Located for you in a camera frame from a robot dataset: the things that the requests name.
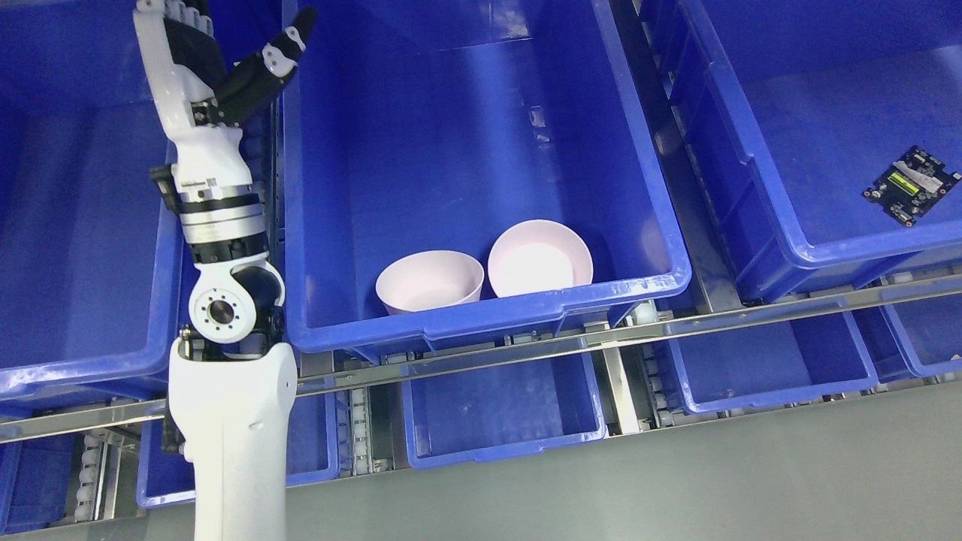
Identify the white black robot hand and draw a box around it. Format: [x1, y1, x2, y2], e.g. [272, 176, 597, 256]
[133, 1, 319, 182]

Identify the pink bowl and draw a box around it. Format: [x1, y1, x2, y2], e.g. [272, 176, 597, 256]
[375, 250, 486, 315]
[487, 219, 594, 298]

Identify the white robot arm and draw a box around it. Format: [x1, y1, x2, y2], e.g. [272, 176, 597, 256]
[157, 119, 298, 540]

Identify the blue bin lower left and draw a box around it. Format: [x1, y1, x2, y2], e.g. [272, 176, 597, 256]
[135, 393, 351, 508]

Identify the blue bin lower right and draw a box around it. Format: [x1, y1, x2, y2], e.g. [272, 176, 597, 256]
[654, 312, 879, 415]

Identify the green circuit board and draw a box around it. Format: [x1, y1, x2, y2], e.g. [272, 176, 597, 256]
[863, 145, 960, 228]

